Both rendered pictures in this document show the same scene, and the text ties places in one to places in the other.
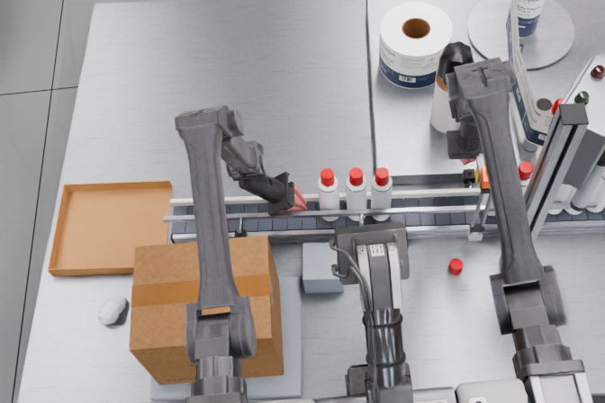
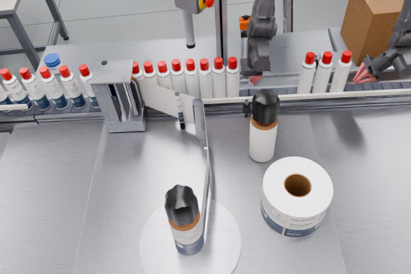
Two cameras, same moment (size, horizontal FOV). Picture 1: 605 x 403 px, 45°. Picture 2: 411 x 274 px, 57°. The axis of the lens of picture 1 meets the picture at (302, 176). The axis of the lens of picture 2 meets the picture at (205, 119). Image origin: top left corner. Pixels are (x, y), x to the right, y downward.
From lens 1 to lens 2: 2.08 m
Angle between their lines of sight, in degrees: 71
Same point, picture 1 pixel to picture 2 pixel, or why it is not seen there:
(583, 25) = (128, 246)
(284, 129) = (389, 162)
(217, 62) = not seen: outside the picture
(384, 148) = (306, 132)
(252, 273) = (374, 0)
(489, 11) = (218, 263)
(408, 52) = (302, 159)
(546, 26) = (165, 241)
